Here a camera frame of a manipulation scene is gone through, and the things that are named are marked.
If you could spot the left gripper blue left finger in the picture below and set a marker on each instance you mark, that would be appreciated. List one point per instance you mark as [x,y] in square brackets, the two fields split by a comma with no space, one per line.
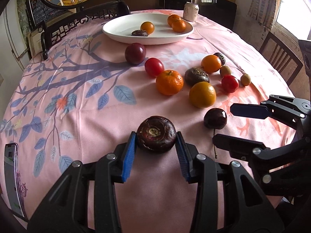
[128,156]

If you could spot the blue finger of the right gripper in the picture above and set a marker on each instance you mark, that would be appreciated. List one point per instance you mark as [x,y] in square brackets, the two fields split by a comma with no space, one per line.
[250,111]
[238,148]

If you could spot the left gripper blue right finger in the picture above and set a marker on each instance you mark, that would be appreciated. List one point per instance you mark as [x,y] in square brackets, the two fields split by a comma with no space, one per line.
[184,156]

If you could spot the dark brown water chestnut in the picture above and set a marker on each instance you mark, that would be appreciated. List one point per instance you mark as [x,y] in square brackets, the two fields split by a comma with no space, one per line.
[156,135]

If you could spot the tan longan fruit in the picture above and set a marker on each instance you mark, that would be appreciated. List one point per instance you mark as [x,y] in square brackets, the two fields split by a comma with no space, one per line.
[225,70]
[245,80]

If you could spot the dark cherry with stem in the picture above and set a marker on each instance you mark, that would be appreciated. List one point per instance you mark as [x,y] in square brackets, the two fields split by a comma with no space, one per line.
[215,119]

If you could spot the red cherry tomato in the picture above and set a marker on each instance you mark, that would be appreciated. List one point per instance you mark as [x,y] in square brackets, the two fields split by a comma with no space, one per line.
[229,83]
[153,67]

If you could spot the yellow-orange round fruit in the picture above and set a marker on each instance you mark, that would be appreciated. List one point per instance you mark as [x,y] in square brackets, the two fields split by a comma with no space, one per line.
[202,95]

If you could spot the orange mandarin with stem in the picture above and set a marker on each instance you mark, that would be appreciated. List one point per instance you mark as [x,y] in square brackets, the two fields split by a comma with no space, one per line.
[169,82]

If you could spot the dark red plum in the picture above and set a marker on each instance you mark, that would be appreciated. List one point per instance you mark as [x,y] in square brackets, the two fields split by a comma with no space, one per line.
[135,53]

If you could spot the wooden chair at right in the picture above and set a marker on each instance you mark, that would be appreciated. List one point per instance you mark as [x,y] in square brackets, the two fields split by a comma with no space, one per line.
[281,57]

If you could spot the orange kumquat on table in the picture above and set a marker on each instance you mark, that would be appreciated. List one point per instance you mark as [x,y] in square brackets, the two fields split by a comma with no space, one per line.
[211,64]

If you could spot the pink floral tablecloth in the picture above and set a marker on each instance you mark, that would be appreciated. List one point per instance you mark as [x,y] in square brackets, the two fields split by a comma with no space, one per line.
[85,99]

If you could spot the mandarin in plate front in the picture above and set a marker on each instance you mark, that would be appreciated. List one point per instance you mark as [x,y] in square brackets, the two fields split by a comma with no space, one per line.
[178,26]

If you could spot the mandarin in plate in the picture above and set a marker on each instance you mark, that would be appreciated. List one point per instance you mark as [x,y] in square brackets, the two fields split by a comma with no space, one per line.
[178,26]
[173,18]

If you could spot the water chestnut in plate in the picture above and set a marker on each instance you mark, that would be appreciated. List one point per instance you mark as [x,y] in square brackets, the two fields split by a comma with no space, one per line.
[143,33]

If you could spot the pale pink drink can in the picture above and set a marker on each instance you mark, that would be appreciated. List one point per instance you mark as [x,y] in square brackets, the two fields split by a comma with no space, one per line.
[190,12]

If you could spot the smartphone on table edge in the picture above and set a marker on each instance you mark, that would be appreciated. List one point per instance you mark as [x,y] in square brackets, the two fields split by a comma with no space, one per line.
[11,179]

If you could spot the white oval plate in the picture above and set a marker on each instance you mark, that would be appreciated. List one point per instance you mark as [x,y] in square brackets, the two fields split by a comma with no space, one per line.
[120,29]

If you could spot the mandarin in plate rear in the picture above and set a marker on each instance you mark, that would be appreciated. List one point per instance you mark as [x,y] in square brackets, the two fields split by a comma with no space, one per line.
[173,18]

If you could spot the small orange in plate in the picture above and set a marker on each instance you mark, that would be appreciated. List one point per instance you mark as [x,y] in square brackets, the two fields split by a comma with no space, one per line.
[148,26]

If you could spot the dark carved wooden chair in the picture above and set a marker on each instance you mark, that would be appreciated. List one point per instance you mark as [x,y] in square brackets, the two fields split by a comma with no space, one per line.
[54,33]

